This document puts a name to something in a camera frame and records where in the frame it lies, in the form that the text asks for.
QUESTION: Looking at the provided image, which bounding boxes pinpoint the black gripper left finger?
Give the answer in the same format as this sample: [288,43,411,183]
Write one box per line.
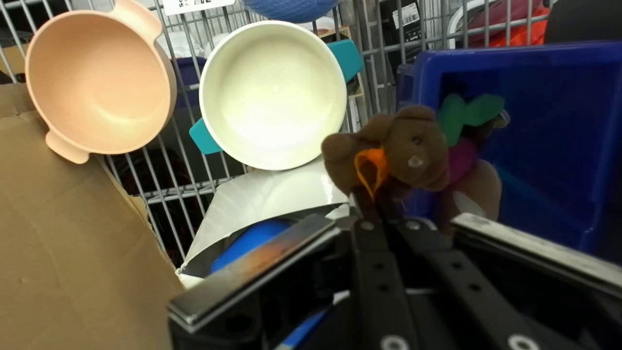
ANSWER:
[349,206,424,350]

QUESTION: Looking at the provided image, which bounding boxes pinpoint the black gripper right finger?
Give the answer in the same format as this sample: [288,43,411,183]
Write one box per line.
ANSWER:
[388,216,586,350]

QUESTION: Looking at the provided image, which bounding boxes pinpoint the brown bear plush toy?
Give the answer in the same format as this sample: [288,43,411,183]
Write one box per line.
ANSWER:
[321,94,512,226]

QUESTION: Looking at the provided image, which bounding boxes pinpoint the white cardboard box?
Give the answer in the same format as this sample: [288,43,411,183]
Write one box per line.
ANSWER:
[178,158,356,290]

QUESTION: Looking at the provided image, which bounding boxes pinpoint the blue plastic bin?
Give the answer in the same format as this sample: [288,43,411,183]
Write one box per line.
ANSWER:
[395,39,622,255]

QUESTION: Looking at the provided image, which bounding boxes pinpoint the red object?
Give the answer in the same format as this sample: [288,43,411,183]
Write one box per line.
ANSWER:
[465,0,553,49]

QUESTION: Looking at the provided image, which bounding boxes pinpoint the dark grey storage tote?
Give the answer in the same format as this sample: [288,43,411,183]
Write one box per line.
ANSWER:
[543,0,622,45]

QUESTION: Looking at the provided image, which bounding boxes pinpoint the brown cardboard box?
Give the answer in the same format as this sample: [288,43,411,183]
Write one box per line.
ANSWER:
[0,82,187,350]

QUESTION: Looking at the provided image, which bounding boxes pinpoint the white barcode label tag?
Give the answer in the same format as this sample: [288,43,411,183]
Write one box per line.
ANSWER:
[160,0,240,16]

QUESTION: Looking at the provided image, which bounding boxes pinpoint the white bowl with teal handles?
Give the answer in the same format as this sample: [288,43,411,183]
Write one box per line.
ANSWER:
[189,18,366,173]

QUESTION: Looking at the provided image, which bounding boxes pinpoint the metal wire shelf rack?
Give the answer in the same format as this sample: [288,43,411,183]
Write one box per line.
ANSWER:
[0,0,561,269]

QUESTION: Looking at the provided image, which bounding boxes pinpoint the pink bowl with handles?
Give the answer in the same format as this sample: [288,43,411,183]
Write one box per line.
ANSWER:
[24,0,180,166]

